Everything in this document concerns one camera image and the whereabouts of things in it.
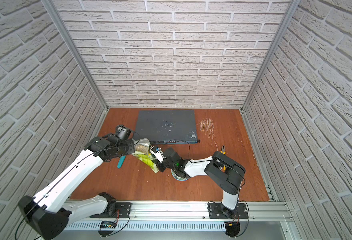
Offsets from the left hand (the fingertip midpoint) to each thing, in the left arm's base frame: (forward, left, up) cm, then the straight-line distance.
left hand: (130, 143), depth 76 cm
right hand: (-4, -10, -13) cm, 17 cm away
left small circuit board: (-33, +9, -21) cm, 41 cm away
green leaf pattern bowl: (-13, -26, -16) cm, 33 cm away
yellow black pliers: (+5, -55, -17) cm, 58 cm away
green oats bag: (-6, -7, +1) cm, 9 cm away
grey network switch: (+23, -17, -15) cm, 33 cm away
